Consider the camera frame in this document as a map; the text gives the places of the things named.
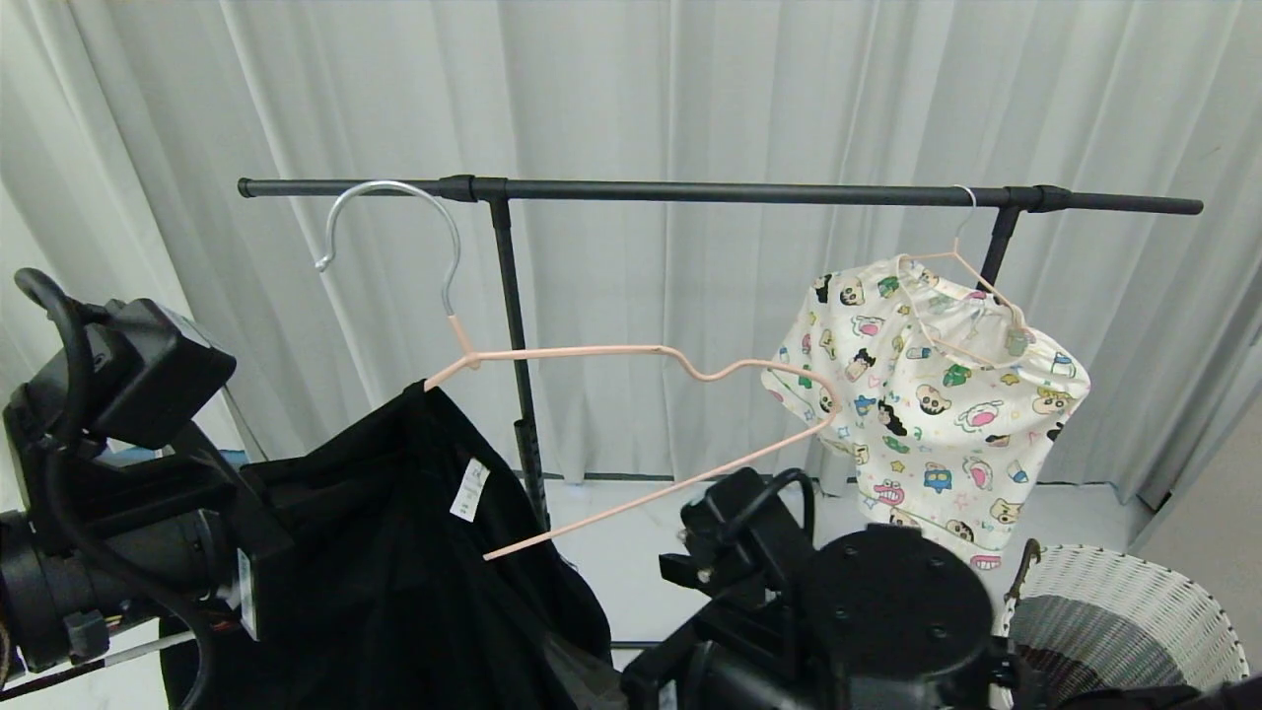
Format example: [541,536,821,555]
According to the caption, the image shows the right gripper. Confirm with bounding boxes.
[619,597,809,710]

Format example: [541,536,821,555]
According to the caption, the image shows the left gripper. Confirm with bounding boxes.
[0,463,297,674]

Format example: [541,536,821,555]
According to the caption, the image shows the black garment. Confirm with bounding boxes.
[158,380,632,710]

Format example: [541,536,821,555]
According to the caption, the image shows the cream printed shorts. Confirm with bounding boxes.
[761,254,1092,573]

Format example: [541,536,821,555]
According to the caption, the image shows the pink clothes hanger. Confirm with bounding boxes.
[315,179,844,563]
[892,185,1031,371]

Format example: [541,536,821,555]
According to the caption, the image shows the white laundry basket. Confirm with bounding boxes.
[991,537,1251,710]

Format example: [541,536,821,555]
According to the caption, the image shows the black clothes rack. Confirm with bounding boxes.
[237,176,1204,652]

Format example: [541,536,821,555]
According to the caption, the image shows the white curtain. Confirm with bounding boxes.
[0,0,1262,514]

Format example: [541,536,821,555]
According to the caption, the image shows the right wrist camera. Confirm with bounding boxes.
[659,466,819,632]

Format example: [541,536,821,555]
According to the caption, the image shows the black cable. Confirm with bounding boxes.
[725,468,817,553]
[12,268,213,710]

